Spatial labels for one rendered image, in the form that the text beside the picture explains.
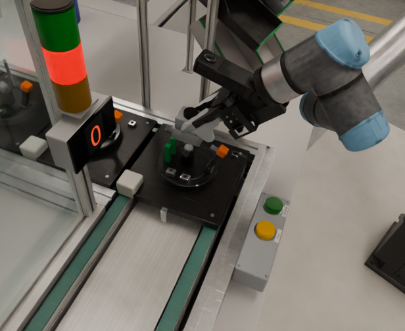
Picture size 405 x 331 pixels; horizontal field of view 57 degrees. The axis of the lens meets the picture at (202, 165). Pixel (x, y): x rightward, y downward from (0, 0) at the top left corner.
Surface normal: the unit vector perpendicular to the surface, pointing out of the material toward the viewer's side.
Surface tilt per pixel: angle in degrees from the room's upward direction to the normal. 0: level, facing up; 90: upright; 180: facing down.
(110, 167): 0
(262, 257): 0
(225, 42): 45
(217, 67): 12
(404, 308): 0
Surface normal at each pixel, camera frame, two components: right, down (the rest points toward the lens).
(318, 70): -0.53, 0.54
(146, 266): 0.07, -0.66
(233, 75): 0.27, -0.58
